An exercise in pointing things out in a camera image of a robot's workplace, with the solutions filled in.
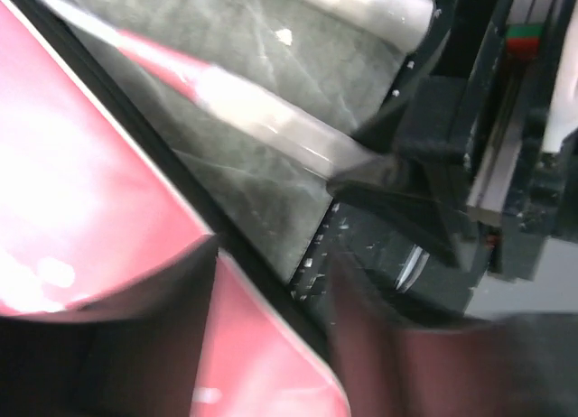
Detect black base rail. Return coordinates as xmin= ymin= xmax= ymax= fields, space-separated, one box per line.
xmin=290 ymin=201 xmax=480 ymax=320

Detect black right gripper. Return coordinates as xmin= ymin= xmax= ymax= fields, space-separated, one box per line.
xmin=327 ymin=0 xmax=577 ymax=282

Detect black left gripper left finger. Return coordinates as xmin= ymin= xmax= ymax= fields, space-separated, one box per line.
xmin=1 ymin=237 xmax=219 ymax=416

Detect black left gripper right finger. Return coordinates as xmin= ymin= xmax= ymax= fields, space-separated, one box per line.
xmin=329 ymin=254 xmax=577 ymax=416

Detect pink racket bag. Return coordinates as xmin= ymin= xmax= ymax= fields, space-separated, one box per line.
xmin=1 ymin=0 xmax=350 ymax=416

